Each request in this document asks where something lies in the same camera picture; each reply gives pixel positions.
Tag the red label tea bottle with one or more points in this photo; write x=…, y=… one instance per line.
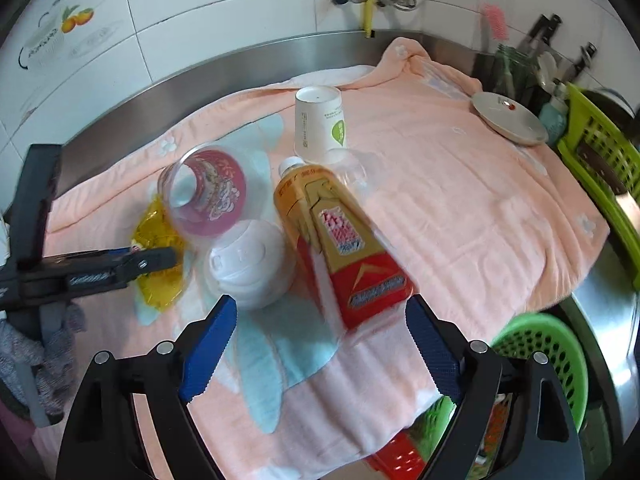
x=345, y=240

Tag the green dish rack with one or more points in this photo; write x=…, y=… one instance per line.
x=585, y=125

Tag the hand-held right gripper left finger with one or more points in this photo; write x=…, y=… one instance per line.
x=207, y=355

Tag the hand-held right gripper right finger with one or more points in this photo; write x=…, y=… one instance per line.
x=432, y=355

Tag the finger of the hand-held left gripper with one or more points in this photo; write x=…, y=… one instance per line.
x=150, y=262
x=117, y=253

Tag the red plastic stool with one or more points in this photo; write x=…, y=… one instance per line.
x=395, y=455

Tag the small clear plastic cup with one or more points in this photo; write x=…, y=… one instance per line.
x=350, y=170

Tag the pink towel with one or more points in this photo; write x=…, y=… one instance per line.
x=450, y=210

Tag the white paper cup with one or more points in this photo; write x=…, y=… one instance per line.
x=315, y=125

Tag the white spatula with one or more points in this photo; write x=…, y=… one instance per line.
x=546, y=67

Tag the white plate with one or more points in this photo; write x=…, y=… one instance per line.
x=505, y=117

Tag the green glass jar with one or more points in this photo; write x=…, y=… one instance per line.
x=510, y=72

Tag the green plastic basket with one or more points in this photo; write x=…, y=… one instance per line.
x=540, y=335

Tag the clear cup with printed label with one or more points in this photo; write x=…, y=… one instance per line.
x=215, y=195

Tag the metal wok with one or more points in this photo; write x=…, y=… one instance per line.
x=610, y=100

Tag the white dome lid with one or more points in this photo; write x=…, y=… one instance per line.
x=250, y=265

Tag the person's left forearm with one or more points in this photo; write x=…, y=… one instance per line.
x=50, y=355

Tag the pink bottle brush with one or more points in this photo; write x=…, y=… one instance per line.
x=495, y=22

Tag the yellow wrapper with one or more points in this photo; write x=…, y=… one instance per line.
x=155, y=230

